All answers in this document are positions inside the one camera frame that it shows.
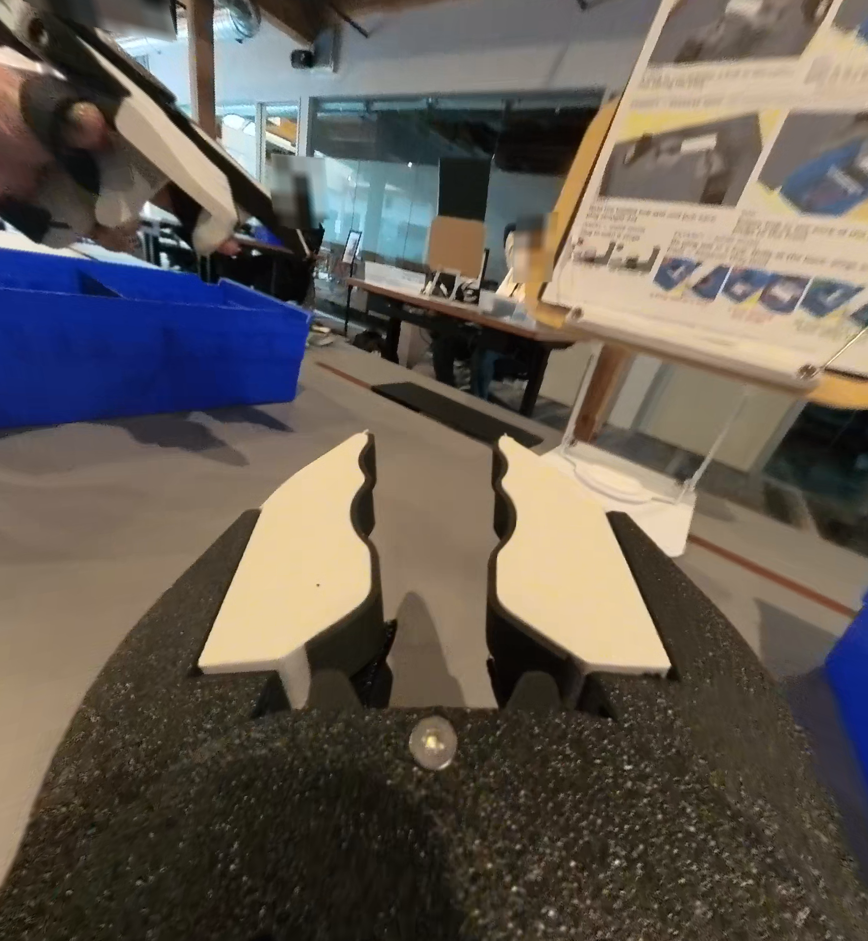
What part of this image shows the wooden office desk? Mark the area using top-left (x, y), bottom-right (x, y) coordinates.
top-left (344, 275), bottom-right (582, 416)

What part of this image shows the black ceiling speaker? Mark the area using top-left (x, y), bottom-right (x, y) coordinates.
top-left (290, 28), bottom-right (341, 73)

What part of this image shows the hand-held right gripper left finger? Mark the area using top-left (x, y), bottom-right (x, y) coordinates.
top-left (197, 428), bottom-right (389, 710)

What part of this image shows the black screen panel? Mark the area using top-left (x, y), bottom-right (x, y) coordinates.
top-left (438, 156), bottom-right (494, 219)

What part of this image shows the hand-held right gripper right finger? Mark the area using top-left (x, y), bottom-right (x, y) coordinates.
top-left (485, 432), bottom-right (676, 710)

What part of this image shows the printed instruction sheet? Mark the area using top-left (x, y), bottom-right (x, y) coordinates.
top-left (551, 0), bottom-right (868, 379)

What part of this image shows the brown cardboard panel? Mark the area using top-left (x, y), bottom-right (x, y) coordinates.
top-left (428, 215), bottom-right (488, 274)

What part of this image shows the slim silver air duct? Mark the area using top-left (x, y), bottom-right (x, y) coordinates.
top-left (217, 0), bottom-right (260, 39)

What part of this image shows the wooden column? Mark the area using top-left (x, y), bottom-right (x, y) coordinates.
top-left (572, 340), bottom-right (632, 444)
top-left (186, 0), bottom-right (219, 284)

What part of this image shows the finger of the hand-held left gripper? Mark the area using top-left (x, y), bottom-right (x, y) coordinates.
top-left (114, 68), bottom-right (274, 257)

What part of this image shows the dark table cable hatch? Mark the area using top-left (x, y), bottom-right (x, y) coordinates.
top-left (370, 381), bottom-right (546, 451)

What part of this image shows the rounded wooden board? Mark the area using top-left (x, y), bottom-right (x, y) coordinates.
top-left (533, 92), bottom-right (868, 409)

